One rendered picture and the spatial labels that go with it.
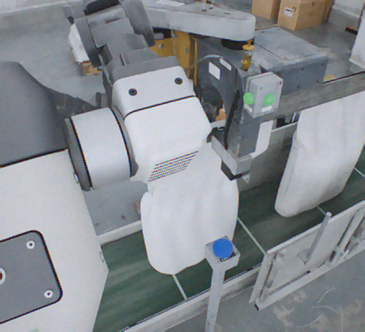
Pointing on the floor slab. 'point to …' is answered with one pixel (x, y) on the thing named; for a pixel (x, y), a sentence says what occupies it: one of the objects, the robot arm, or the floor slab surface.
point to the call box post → (214, 300)
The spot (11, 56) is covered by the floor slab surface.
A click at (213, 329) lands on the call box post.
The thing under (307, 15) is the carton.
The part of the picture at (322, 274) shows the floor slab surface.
